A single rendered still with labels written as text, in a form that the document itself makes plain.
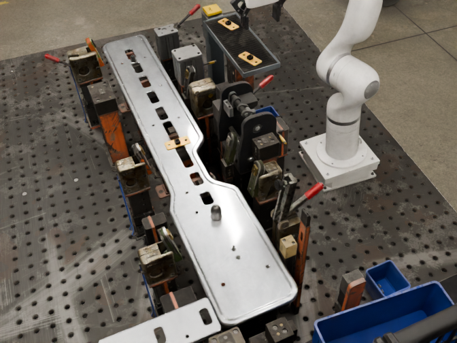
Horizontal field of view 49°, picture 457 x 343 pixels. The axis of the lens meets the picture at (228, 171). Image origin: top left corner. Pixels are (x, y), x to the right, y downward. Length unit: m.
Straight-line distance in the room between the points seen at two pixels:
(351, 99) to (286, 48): 1.02
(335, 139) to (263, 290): 0.74
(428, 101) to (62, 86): 2.29
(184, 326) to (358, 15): 1.02
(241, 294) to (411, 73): 2.74
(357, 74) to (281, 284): 0.71
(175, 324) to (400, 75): 2.83
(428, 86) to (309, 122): 1.64
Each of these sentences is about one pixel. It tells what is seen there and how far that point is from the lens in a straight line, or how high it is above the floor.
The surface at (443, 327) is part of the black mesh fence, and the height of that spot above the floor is 1.55.
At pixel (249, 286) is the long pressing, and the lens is 1.35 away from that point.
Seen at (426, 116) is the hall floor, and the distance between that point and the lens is 3.48.
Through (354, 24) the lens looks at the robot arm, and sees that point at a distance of 1.65.
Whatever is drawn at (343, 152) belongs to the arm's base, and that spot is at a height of 0.83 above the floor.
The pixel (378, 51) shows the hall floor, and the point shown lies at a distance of 3.99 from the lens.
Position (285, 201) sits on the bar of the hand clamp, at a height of 1.15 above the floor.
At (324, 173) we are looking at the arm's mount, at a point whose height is 0.77.
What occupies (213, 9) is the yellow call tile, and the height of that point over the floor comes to 1.16.
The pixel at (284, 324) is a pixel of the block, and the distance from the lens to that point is 1.22.
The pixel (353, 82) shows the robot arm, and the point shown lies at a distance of 1.67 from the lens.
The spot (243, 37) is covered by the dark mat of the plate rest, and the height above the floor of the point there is 1.16.
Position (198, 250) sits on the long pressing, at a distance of 1.42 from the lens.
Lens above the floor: 2.17
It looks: 47 degrees down
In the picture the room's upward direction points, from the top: 3 degrees counter-clockwise
